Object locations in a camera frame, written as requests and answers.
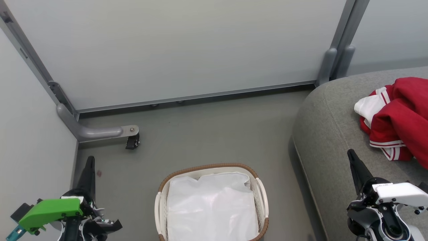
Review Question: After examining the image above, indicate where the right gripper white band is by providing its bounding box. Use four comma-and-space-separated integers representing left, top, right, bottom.
346, 149, 428, 231

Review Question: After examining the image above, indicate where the white basket liner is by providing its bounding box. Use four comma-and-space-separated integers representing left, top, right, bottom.
166, 171, 260, 241

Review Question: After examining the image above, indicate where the grey corner partition post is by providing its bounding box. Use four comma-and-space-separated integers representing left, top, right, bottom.
0, 9, 80, 120

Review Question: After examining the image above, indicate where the red and white clothing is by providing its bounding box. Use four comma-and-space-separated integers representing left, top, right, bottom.
354, 77, 428, 170

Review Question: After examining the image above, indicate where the grey fabric sofa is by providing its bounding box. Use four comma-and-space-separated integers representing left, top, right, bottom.
292, 66, 428, 241

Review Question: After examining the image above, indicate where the black caster wheel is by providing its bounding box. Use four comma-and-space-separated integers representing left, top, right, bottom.
125, 133, 140, 150

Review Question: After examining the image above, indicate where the grey partition foot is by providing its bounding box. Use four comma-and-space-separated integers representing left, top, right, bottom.
56, 103, 140, 143

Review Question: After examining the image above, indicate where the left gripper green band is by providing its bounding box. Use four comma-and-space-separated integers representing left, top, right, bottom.
5, 155, 123, 241

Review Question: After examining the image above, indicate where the white basket with brown rim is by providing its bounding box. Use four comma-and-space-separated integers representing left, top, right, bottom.
154, 163, 270, 241

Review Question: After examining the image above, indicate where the grey double partition post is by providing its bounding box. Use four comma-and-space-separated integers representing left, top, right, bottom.
315, 0, 370, 87

